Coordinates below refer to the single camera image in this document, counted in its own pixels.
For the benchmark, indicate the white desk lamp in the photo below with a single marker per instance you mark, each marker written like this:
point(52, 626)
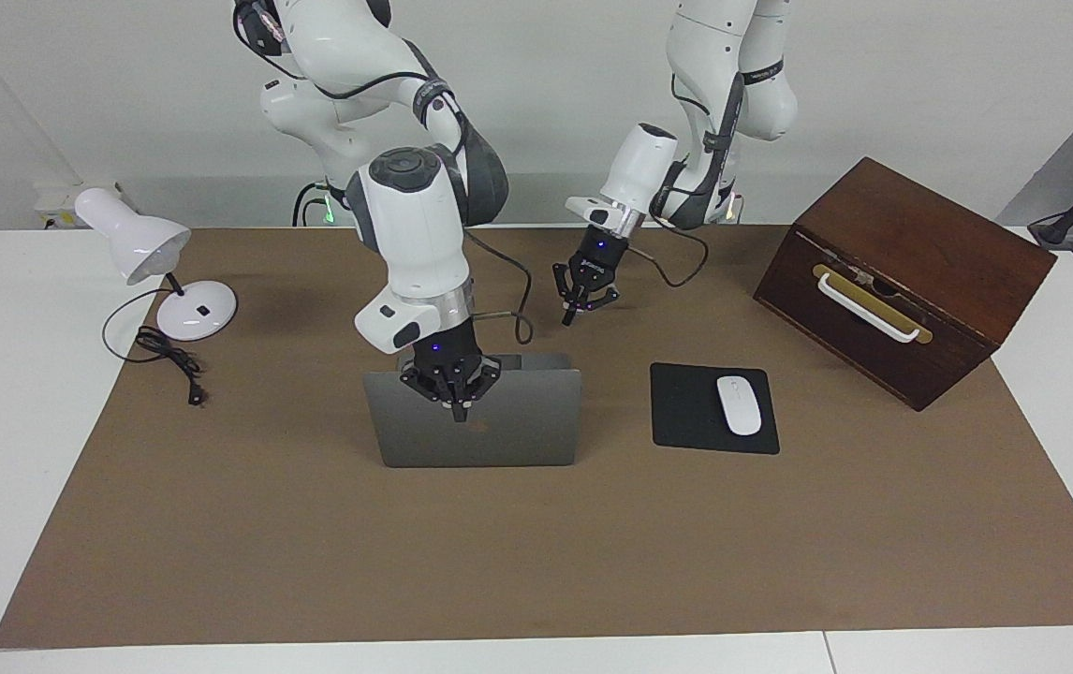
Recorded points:
point(139, 234)

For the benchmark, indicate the grey aluminium laptop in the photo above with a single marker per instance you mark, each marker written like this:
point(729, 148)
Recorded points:
point(499, 431)

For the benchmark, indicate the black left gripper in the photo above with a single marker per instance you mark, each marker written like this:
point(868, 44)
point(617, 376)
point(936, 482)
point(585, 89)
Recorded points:
point(598, 255)

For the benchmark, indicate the white computer mouse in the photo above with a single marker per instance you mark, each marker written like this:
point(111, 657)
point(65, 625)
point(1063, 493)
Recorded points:
point(740, 404)

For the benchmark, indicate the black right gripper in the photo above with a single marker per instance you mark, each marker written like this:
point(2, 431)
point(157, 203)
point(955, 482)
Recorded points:
point(443, 346)

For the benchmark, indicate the dark brown wooden box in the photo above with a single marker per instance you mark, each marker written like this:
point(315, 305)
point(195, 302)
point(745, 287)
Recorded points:
point(930, 234)

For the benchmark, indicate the black mouse pad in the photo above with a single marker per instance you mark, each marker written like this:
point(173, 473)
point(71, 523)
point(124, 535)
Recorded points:
point(686, 412)

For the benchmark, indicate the white wall power strip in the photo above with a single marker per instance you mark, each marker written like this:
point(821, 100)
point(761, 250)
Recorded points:
point(59, 198)

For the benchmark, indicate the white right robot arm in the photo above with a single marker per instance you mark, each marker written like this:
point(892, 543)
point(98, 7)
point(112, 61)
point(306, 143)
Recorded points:
point(415, 225)

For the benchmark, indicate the brown table mat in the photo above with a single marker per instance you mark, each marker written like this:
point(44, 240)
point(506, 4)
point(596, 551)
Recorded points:
point(536, 543)

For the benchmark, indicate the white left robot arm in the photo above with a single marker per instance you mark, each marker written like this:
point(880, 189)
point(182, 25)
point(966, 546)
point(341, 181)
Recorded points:
point(733, 65)

